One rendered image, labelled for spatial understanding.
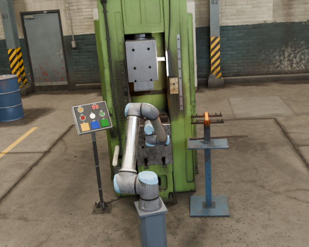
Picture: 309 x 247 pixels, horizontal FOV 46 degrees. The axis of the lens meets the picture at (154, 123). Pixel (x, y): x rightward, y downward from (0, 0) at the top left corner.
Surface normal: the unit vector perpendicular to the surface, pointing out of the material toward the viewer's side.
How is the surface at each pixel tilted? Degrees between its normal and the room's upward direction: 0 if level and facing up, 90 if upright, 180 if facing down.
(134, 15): 90
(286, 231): 0
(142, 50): 90
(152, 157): 90
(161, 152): 90
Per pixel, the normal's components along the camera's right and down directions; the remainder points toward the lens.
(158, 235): 0.25, 0.29
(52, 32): -0.10, 0.32
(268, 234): -0.07, -0.95
